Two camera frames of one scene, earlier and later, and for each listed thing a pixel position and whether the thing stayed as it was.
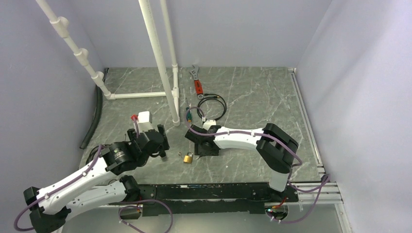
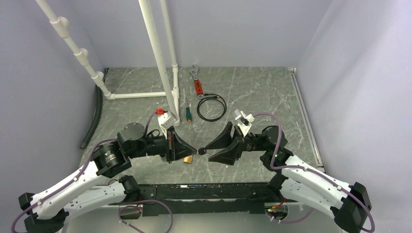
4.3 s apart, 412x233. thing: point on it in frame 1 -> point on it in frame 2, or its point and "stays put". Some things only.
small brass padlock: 188,158 stays put
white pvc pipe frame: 172,93 stays put
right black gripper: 198,150 -> 225,141
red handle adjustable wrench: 195,73 stays put
